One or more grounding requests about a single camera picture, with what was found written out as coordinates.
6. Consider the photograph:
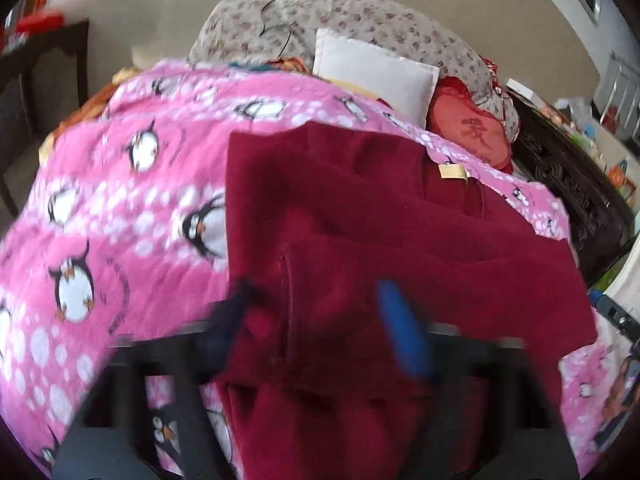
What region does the orange patterned cloth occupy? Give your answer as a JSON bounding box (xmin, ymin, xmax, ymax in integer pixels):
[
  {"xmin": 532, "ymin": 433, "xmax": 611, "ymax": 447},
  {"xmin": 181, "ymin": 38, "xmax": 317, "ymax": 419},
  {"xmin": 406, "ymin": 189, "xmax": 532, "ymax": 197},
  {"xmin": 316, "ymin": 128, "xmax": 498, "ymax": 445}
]
[{"xmin": 38, "ymin": 67, "xmax": 146, "ymax": 166}]

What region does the floral quilt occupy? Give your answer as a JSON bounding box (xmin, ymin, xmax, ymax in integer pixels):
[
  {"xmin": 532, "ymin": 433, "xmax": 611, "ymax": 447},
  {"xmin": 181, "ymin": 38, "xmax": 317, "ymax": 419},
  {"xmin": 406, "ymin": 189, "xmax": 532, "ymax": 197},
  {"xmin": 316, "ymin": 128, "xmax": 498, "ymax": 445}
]
[{"xmin": 189, "ymin": 0, "xmax": 521, "ymax": 142}]

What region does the dark wooden table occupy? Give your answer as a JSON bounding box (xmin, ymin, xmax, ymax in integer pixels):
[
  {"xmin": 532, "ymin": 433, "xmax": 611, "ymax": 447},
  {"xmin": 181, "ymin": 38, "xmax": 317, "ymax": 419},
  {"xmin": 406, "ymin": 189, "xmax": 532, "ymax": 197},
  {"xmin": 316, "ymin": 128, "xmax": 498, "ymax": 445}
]
[{"xmin": 0, "ymin": 19, "xmax": 91, "ymax": 221}]

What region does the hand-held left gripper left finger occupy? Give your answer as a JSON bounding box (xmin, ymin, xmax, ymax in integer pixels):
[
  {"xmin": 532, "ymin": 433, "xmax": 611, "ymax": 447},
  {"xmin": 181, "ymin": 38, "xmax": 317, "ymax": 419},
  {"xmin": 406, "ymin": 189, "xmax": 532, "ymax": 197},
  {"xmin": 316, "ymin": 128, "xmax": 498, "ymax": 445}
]
[{"xmin": 82, "ymin": 277, "xmax": 263, "ymax": 463}]

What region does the black cable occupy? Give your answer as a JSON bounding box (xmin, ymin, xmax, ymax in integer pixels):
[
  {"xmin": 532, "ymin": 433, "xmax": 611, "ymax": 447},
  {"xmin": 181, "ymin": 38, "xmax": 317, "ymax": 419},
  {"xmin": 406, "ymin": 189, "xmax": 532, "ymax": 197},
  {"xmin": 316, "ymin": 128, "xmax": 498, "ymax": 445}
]
[{"xmin": 259, "ymin": 0, "xmax": 297, "ymax": 60}]

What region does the white pillow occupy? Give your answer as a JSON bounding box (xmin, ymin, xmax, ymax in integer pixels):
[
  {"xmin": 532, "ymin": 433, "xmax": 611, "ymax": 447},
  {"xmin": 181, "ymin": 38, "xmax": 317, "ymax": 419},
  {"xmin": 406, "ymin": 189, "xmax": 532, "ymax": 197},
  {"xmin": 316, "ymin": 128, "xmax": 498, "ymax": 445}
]
[{"xmin": 312, "ymin": 28, "xmax": 441, "ymax": 122}]

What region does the red embroidered cushion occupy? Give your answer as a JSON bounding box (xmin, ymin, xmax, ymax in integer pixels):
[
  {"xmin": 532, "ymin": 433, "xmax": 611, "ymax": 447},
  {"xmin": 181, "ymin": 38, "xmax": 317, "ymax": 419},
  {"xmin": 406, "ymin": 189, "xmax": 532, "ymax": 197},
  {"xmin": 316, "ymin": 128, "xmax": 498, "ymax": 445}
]
[{"xmin": 426, "ymin": 76, "xmax": 515, "ymax": 175}]

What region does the dark red sweater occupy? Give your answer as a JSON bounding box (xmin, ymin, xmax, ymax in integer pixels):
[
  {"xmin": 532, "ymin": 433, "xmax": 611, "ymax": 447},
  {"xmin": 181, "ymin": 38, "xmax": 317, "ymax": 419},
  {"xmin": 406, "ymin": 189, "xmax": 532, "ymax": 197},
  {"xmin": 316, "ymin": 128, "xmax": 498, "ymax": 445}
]
[{"xmin": 216, "ymin": 121, "xmax": 599, "ymax": 480}]

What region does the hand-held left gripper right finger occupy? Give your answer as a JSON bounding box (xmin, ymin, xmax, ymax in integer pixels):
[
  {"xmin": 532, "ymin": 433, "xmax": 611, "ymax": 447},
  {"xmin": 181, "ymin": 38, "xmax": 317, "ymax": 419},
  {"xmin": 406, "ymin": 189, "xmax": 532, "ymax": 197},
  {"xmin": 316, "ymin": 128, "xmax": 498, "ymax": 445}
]
[{"xmin": 375, "ymin": 280, "xmax": 568, "ymax": 463}]

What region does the pink penguin print blanket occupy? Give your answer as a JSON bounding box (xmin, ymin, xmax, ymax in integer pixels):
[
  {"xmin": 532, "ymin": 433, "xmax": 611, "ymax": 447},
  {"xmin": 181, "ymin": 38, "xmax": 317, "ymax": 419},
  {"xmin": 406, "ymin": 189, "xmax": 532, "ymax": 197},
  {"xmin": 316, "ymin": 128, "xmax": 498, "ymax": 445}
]
[{"xmin": 0, "ymin": 58, "xmax": 632, "ymax": 480}]

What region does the red box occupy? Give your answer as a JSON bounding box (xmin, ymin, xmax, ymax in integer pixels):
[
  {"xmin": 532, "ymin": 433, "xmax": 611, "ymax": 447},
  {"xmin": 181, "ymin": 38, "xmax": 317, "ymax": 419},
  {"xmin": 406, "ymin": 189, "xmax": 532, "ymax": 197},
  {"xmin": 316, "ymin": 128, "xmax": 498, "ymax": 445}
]
[{"xmin": 14, "ymin": 10, "xmax": 67, "ymax": 37}]

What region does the dark carved wooden headboard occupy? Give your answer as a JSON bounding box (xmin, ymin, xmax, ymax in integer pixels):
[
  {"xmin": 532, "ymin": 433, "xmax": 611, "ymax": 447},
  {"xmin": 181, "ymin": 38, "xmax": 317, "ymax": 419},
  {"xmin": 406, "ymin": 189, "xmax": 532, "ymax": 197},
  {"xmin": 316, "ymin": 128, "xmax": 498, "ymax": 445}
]
[{"xmin": 505, "ymin": 87, "xmax": 637, "ymax": 286}]

